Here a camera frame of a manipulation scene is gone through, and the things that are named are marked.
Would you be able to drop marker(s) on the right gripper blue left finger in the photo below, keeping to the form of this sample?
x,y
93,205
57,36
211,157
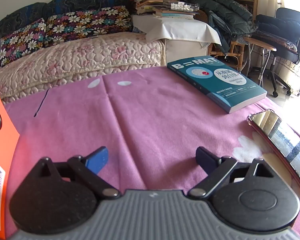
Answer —
x,y
86,170

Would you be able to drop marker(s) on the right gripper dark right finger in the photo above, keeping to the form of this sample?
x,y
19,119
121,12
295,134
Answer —
x,y
217,170

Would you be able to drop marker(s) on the pink bed sheet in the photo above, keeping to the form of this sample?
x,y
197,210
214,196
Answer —
x,y
151,121

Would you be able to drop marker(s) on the teal paperback book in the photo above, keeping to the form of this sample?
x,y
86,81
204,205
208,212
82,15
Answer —
x,y
225,86

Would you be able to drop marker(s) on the quilted beige bedspread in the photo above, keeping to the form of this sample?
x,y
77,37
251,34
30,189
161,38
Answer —
x,y
78,60

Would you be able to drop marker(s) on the white cloth covered nightstand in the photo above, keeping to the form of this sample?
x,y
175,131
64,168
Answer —
x,y
181,38

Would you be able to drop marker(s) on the floral pillow left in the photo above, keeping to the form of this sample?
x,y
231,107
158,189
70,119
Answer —
x,y
22,42

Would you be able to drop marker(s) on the floral pillow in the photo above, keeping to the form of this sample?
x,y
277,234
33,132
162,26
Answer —
x,y
88,23
22,42

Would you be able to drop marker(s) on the floral pillow right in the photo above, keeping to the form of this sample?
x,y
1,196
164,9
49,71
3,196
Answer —
x,y
88,23

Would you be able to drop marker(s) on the dark green puffer jacket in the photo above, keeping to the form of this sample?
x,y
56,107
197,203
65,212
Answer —
x,y
229,18

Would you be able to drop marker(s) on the black office chair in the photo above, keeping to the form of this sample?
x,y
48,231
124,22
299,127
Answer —
x,y
283,32

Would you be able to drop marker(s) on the dark blue headboard cushions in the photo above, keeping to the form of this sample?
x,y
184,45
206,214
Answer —
x,y
33,12

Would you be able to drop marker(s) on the stack of books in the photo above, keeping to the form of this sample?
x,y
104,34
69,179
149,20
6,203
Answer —
x,y
166,8

